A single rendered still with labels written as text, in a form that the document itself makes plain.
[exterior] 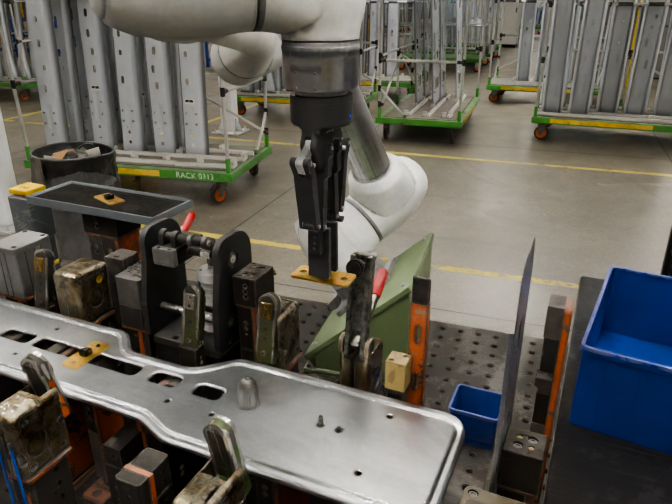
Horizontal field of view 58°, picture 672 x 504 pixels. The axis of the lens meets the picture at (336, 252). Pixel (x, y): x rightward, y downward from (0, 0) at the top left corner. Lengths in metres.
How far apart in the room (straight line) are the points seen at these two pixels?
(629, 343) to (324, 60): 0.76
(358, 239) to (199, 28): 1.01
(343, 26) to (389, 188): 0.91
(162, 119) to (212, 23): 4.87
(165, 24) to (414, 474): 0.63
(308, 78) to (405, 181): 0.94
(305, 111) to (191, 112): 4.69
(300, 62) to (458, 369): 1.10
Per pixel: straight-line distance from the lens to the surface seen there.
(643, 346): 1.19
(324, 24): 0.69
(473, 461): 1.36
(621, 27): 7.92
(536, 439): 0.84
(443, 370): 1.62
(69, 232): 4.02
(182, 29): 0.67
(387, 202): 1.59
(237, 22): 0.68
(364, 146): 1.48
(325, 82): 0.70
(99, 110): 5.83
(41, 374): 1.02
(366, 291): 0.97
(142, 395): 1.05
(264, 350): 1.11
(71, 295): 1.34
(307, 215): 0.73
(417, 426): 0.95
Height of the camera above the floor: 1.60
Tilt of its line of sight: 23 degrees down
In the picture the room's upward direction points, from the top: straight up
